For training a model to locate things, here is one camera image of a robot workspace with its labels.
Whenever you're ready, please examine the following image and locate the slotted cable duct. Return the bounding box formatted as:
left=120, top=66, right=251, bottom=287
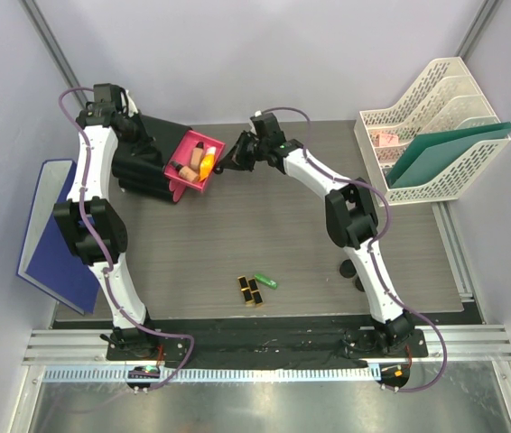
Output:
left=42, top=364, right=381, bottom=383

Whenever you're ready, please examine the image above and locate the green folder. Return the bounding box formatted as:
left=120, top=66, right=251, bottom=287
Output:
left=386, top=122, right=511, bottom=189

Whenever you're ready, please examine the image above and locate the orange tube white cap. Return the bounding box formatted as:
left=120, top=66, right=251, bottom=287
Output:
left=199, top=146, right=217, bottom=182

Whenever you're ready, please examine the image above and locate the black gold lipstick middle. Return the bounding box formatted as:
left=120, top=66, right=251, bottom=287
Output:
left=247, top=278, right=262, bottom=303

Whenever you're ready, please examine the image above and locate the blue binder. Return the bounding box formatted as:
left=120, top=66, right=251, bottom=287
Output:
left=17, top=160, right=99, bottom=315

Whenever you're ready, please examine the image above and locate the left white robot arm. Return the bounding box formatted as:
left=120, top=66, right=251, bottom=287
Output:
left=52, top=84, right=159, bottom=360

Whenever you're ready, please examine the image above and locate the pink paper note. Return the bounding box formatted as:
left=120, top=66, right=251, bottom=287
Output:
left=375, top=132, right=399, bottom=147

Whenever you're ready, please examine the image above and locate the green lipstick tube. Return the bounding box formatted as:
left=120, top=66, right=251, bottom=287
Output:
left=254, top=273, right=278, bottom=290

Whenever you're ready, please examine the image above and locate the beige foundation bottle black cap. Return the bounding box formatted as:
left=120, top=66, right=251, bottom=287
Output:
left=190, top=142, right=204, bottom=171

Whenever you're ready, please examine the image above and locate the aluminium rail frame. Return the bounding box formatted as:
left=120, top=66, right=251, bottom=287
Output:
left=23, top=326, right=511, bottom=370

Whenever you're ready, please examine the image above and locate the black drawer organizer cabinet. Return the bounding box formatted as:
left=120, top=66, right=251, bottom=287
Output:
left=112, top=114, right=192, bottom=203

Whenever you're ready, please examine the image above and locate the pink closed drawer front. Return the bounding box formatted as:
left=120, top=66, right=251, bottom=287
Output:
left=169, top=180, right=187, bottom=203

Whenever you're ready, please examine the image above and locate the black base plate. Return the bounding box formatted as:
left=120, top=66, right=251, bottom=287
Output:
left=105, top=318, right=429, bottom=362

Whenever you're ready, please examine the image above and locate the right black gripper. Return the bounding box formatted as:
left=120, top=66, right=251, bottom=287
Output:
left=217, top=131, right=266, bottom=173

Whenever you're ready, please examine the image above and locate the white mesh file rack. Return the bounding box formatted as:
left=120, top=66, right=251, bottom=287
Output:
left=354, top=57, right=511, bottom=205

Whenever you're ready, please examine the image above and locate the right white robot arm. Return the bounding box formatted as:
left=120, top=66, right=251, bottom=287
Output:
left=215, top=110, right=414, bottom=356

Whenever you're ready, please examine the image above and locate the beige spray bottle black cap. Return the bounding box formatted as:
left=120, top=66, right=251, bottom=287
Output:
left=170, top=161, right=200, bottom=183

